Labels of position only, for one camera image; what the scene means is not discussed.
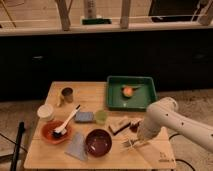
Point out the purple bowl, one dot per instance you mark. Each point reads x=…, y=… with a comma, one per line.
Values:
x=98, y=142

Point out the orange bowl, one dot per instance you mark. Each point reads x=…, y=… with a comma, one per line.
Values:
x=47, y=132

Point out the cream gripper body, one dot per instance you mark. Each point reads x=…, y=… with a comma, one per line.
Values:
x=141, y=138

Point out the blue sponge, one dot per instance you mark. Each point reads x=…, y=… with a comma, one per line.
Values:
x=84, y=117

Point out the white dish brush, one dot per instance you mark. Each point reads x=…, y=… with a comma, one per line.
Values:
x=61, y=130

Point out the brown and white block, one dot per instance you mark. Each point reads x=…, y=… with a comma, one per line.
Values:
x=118, y=126

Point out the light green cup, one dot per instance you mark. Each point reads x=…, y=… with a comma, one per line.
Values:
x=100, y=117

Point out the white lidded container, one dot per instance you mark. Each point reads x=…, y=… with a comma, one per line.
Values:
x=45, y=112

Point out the orange toy fruit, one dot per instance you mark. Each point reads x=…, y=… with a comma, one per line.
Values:
x=127, y=91

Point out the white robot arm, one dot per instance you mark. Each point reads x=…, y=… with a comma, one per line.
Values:
x=164, y=113

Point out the green plastic tray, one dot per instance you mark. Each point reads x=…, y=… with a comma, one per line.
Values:
x=144, y=93

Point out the green base white stand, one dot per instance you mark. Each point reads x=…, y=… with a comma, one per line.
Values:
x=90, y=14

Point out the black pole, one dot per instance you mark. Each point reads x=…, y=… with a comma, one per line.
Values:
x=15, y=155

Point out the bunch of dark grapes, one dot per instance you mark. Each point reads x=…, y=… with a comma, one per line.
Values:
x=134, y=126

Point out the grey blue cloth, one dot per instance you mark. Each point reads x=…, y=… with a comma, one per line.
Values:
x=76, y=148

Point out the silver metal fork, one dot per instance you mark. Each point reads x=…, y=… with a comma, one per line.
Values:
x=133, y=143

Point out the metal cup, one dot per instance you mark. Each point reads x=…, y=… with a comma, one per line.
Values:
x=67, y=94

